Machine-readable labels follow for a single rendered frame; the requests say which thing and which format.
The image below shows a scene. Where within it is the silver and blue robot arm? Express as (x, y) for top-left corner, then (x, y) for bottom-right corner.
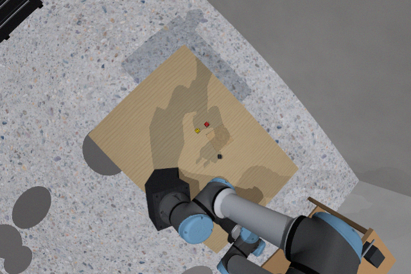
(158, 178), (363, 274)

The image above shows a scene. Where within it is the tan square mat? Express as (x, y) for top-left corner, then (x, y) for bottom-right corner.
(206, 124), (233, 151)

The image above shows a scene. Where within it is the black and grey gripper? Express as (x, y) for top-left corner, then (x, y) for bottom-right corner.
(214, 216), (242, 244)

